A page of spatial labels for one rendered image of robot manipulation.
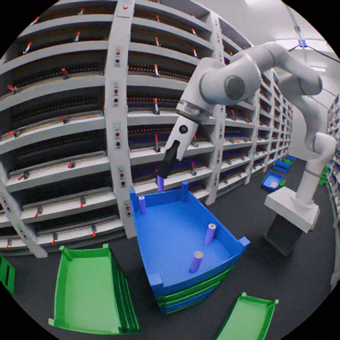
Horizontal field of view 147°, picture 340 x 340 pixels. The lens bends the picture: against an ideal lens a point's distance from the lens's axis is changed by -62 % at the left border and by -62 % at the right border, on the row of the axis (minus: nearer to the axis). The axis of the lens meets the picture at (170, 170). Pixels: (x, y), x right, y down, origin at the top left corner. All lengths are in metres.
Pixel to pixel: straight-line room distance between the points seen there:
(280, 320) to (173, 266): 0.69
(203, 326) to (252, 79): 0.81
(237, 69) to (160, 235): 0.42
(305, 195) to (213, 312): 0.75
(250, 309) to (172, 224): 0.60
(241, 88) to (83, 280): 0.67
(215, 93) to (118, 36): 0.60
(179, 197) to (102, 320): 0.50
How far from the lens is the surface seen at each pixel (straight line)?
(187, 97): 0.31
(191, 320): 0.69
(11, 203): 0.86
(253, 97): 1.61
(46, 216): 0.80
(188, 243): 0.35
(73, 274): 0.57
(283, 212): 0.79
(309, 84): 0.59
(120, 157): 0.62
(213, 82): 0.25
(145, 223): 0.41
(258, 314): 0.79
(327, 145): 0.85
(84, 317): 0.51
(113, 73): 0.64
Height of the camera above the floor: 0.69
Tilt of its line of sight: 21 degrees down
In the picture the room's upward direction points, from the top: straight up
